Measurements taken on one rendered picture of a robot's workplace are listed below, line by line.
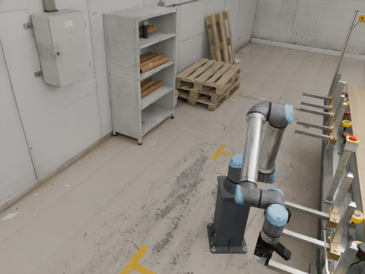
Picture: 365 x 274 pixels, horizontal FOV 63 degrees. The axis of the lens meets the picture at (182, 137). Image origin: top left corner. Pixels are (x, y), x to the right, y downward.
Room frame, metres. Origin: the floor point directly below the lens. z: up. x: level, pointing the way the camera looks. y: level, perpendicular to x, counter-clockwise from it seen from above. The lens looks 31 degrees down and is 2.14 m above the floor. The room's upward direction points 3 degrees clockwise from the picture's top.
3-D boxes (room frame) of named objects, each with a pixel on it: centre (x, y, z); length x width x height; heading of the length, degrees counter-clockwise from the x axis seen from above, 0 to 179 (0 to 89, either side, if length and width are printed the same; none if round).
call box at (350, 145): (1.59, -1.04, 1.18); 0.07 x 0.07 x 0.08; 68
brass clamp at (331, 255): (1.09, -0.84, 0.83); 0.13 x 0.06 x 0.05; 158
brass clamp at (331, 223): (1.33, -0.94, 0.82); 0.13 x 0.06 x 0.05; 158
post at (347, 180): (1.35, -0.94, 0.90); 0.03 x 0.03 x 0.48; 68
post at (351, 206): (1.11, -0.85, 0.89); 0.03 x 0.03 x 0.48; 68
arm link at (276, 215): (0.97, -0.44, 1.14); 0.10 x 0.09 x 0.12; 168
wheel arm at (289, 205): (1.34, -0.84, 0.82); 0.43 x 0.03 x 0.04; 68
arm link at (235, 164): (1.82, -0.45, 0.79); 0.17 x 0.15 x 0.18; 78
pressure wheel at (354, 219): (1.27, -1.02, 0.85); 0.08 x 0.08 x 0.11
